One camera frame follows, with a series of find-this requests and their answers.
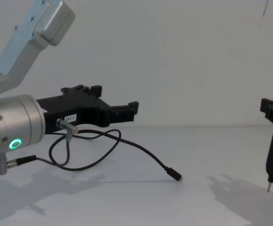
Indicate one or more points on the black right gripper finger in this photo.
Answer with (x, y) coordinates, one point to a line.
(269, 110)

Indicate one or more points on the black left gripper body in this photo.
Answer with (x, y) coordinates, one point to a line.
(84, 110)

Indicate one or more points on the white table cloth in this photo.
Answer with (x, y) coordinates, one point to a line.
(150, 200)

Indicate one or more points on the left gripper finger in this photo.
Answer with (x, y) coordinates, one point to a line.
(89, 90)
(124, 113)

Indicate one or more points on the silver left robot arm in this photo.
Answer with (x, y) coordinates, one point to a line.
(9, 122)

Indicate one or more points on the white curtain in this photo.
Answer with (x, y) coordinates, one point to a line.
(174, 58)

